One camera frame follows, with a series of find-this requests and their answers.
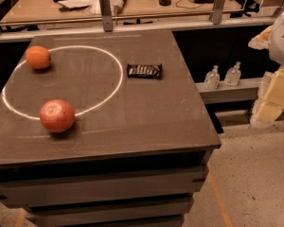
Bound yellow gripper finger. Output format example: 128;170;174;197
250;98;283;129
263;65;284;109

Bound rxbar chocolate dark wrapper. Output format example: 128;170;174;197
127;64;163;79

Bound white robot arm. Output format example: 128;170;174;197
248;10;284;128

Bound red apple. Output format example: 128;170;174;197
39;99;75;133

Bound grey metal shelf ledge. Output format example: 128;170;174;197
196;78;261;104

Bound right clear plastic bottle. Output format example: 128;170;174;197
224;61;241;86

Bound clear plastic bottle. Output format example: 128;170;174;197
204;65;220;90
224;61;241;86

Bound left clear plastic bottle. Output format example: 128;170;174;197
204;65;220;90

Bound grey caulk tube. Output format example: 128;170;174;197
114;0;127;14

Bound white paper sheets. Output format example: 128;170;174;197
59;0;93;9

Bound orange fruit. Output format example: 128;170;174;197
26;45;51;70

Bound right metal post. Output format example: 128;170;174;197
210;0;225;25

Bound metal post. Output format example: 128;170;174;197
210;0;225;25
99;0;113;32

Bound left metal post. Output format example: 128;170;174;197
99;0;113;32

